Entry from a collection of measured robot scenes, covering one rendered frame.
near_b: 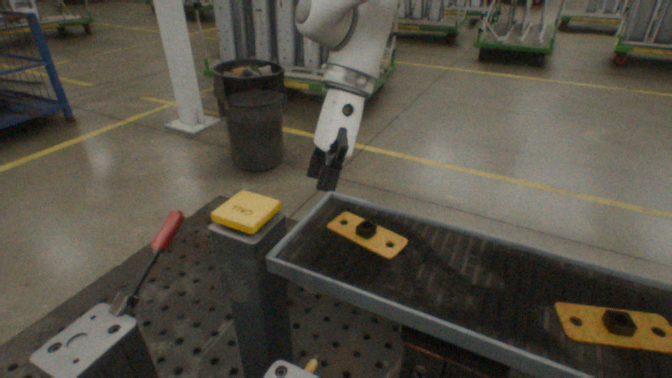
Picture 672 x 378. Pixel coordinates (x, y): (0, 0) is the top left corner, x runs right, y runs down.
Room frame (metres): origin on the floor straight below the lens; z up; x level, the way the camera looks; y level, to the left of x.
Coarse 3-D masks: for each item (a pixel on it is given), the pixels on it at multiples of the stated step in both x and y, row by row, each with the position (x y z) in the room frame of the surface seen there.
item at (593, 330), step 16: (560, 304) 0.23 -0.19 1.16; (576, 304) 0.23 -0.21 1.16; (560, 320) 0.22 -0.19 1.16; (592, 320) 0.22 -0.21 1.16; (608, 320) 0.21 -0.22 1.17; (624, 320) 0.21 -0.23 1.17; (640, 320) 0.22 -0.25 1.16; (656, 320) 0.22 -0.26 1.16; (576, 336) 0.20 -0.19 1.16; (592, 336) 0.20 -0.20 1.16; (608, 336) 0.20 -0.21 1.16; (624, 336) 0.20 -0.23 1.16; (640, 336) 0.20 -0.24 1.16; (656, 336) 0.20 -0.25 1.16; (656, 352) 0.19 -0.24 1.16
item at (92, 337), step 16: (80, 320) 0.30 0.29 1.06; (96, 320) 0.30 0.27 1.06; (112, 320) 0.30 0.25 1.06; (128, 320) 0.30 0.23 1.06; (64, 336) 0.28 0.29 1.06; (80, 336) 0.28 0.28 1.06; (96, 336) 0.28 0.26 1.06; (112, 336) 0.28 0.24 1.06; (128, 336) 0.29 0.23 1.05; (48, 352) 0.26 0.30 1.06; (64, 352) 0.26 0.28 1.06; (80, 352) 0.26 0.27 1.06; (96, 352) 0.26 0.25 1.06; (112, 352) 0.27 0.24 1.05; (128, 352) 0.28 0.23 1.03; (144, 352) 0.29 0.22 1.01; (48, 368) 0.24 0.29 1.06; (64, 368) 0.24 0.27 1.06; (80, 368) 0.24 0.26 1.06; (96, 368) 0.25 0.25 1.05; (112, 368) 0.26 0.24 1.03; (128, 368) 0.27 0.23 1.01; (144, 368) 0.29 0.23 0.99
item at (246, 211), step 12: (240, 192) 0.42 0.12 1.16; (228, 204) 0.39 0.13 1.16; (240, 204) 0.39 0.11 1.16; (252, 204) 0.39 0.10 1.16; (264, 204) 0.39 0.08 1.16; (276, 204) 0.39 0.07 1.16; (216, 216) 0.37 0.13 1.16; (228, 216) 0.36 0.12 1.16; (240, 216) 0.36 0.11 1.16; (252, 216) 0.36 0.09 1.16; (264, 216) 0.37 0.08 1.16; (240, 228) 0.35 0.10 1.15; (252, 228) 0.35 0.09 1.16
